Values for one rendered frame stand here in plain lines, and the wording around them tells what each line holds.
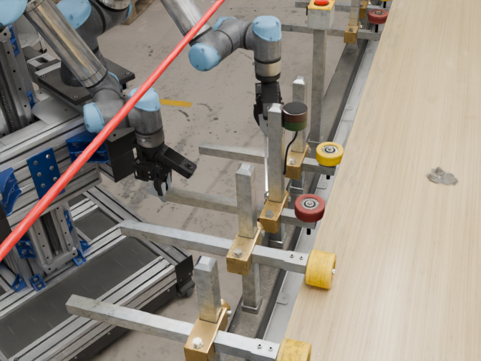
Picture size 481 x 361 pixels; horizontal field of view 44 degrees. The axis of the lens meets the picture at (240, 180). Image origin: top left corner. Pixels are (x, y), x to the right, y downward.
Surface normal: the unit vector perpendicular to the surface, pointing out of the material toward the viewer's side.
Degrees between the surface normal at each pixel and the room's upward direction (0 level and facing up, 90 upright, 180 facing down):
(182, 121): 0
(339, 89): 0
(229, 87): 0
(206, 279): 90
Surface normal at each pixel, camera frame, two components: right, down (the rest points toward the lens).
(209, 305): -0.31, 0.61
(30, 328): -0.04, -0.78
